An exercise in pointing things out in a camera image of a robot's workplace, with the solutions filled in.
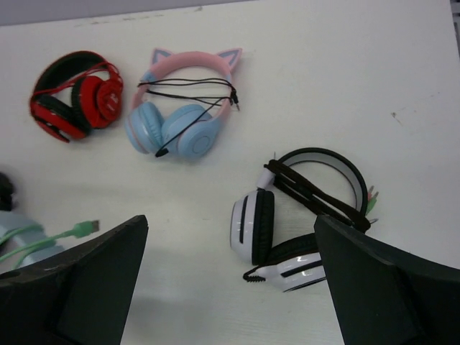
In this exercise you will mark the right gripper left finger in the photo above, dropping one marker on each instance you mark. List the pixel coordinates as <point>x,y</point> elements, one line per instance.
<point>79,296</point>

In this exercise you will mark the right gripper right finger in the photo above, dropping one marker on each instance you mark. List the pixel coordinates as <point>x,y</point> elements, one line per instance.
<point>384,295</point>

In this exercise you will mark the light blue headphones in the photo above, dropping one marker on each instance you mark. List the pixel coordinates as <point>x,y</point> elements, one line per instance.
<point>18,231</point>

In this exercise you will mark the white black headphones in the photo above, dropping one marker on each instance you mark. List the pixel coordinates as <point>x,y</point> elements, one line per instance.
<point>265,229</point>

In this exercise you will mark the red headphones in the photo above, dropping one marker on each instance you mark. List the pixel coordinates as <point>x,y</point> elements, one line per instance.
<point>78,93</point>

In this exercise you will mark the pink blue cat-ear headphones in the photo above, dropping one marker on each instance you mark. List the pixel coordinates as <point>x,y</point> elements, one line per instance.
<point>189,132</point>

